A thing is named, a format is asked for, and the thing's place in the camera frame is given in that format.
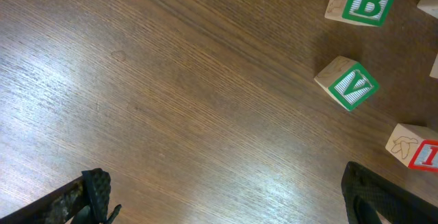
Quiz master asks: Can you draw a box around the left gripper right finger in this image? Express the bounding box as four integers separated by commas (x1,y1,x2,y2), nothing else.
342,161,437,224

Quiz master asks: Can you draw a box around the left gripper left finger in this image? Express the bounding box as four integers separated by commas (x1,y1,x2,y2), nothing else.
1,168,122,224

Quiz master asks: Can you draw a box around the green V block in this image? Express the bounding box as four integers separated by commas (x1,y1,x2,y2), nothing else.
314,55,380,111

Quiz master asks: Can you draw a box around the red I block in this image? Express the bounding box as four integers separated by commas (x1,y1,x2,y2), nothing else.
385,123,437,173

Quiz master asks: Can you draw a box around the blue 5 block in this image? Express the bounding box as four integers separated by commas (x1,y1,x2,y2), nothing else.
430,56,438,79

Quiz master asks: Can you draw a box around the green B block inner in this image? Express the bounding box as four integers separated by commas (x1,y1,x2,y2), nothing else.
324,0,394,27

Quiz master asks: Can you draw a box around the blue block left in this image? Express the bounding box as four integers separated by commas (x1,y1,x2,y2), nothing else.
417,0,438,18

